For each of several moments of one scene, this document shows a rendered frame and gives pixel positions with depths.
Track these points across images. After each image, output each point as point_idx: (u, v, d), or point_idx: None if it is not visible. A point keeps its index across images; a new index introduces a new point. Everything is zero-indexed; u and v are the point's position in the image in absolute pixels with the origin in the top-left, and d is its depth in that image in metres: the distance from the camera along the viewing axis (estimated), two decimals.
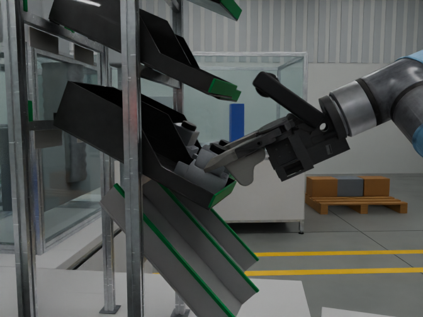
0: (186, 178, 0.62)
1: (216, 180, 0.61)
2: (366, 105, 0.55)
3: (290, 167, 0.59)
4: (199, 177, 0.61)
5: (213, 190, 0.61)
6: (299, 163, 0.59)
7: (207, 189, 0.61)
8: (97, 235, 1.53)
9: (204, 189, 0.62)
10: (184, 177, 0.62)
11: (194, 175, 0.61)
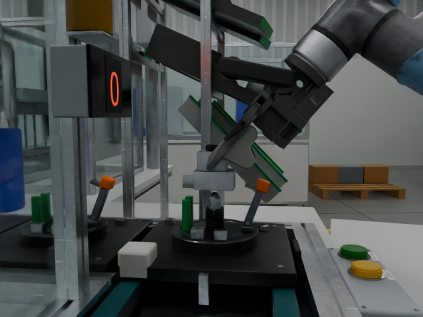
0: (196, 186, 0.61)
1: (223, 175, 0.61)
2: (328, 44, 0.55)
3: (286, 133, 0.59)
4: (206, 180, 0.61)
5: (225, 186, 0.61)
6: (293, 125, 0.58)
7: (219, 187, 0.61)
8: (135, 185, 1.78)
9: (216, 189, 0.61)
10: (193, 186, 0.61)
11: (201, 180, 0.61)
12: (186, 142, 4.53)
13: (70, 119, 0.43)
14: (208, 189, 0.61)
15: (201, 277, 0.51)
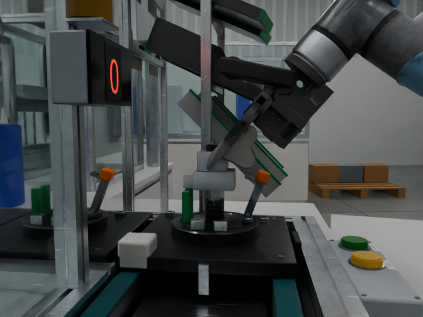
0: (196, 186, 0.61)
1: (223, 175, 0.61)
2: (328, 44, 0.55)
3: (286, 133, 0.59)
4: (206, 180, 0.61)
5: (225, 186, 0.61)
6: (293, 125, 0.58)
7: (219, 187, 0.61)
8: (135, 182, 1.78)
9: (217, 189, 0.61)
10: (193, 186, 0.61)
11: (201, 180, 0.61)
12: (186, 141, 4.52)
13: (70, 106, 0.43)
14: (209, 189, 0.61)
15: (201, 266, 0.51)
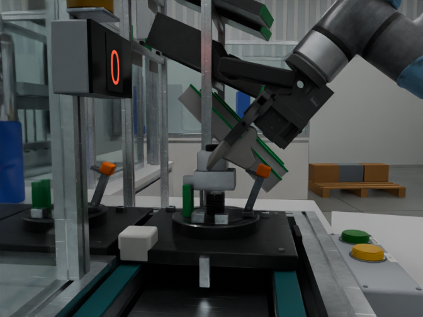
0: (196, 186, 0.61)
1: (223, 175, 0.61)
2: (328, 45, 0.55)
3: (286, 133, 0.59)
4: (206, 180, 0.61)
5: (226, 186, 0.61)
6: (293, 126, 0.58)
7: (219, 187, 0.61)
8: (135, 180, 1.78)
9: (218, 189, 0.61)
10: (194, 187, 0.62)
11: (202, 180, 0.61)
12: (186, 140, 4.52)
13: (71, 97, 0.43)
14: (209, 189, 0.61)
15: (202, 259, 0.51)
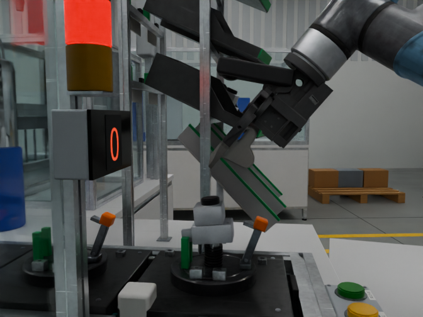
0: (194, 241, 0.62)
1: (221, 228, 0.62)
2: (327, 43, 0.55)
3: (286, 132, 0.59)
4: (204, 234, 0.62)
5: (224, 239, 0.62)
6: (293, 124, 0.58)
7: (218, 241, 0.62)
8: (135, 199, 1.79)
9: (216, 242, 0.62)
10: (192, 241, 0.63)
11: (200, 235, 0.62)
12: None
13: None
14: (208, 243, 0.62)
15: None
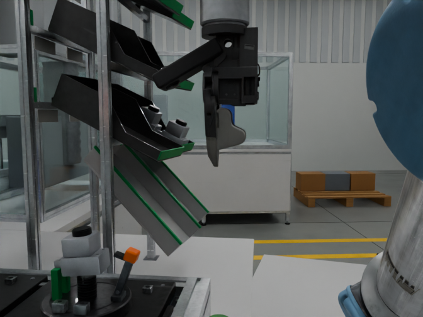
0: (63, 273, 0.62)
1: (88, 260, 0.61)
2: None
3: (248, 88, 0.58)
4: (73, 266, 0.61)
5: (92, 271, 0.61)
6: (249, 78, 0.58)
7: (86, 273, 0.61)
8: (90, 209, 1.78)
9: (84, 275, 0.61)
10: (62, 273, 0.62)
11: (68, 267, 0.61)
12: None
13: None
14: (77, 275, 0.61)
15: None
